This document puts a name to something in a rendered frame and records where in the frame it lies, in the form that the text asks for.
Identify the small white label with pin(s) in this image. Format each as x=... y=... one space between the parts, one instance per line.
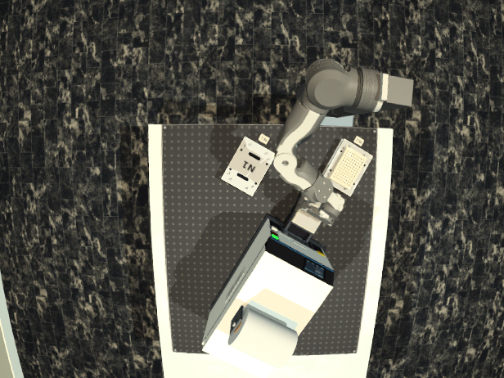
x=263 y=139
x=359 y=141

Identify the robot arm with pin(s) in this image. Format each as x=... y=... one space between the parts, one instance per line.
x=329 y=87

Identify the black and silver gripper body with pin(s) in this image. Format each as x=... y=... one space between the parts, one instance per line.
x=315 y=213

